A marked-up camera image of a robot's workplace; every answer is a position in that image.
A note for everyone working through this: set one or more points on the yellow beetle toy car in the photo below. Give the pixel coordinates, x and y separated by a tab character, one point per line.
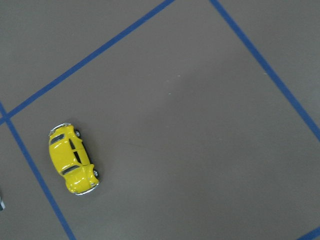
70	159

